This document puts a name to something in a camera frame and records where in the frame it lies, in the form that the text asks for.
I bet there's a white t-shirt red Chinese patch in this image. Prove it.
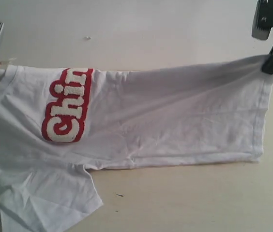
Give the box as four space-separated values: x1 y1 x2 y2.
0 56 273 223

